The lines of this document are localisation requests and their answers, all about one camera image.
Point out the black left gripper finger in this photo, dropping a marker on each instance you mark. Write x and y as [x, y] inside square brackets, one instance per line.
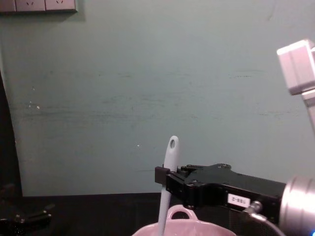
[7, 189]
[37, 214]

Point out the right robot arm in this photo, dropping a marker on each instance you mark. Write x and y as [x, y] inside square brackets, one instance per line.
[300, 201]

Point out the black table cloth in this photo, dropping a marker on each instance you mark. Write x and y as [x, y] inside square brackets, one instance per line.
[98, 214]

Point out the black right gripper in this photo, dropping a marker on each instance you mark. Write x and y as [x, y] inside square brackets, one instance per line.
[221, 182]

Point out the grey wall socket panel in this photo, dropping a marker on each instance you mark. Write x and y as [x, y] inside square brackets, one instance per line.
[37, 5]

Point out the dark upright panel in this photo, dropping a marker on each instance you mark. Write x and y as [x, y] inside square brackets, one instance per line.
[8, 147]

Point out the pale blue utensil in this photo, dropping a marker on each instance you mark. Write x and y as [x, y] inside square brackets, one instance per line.
[169, 159]

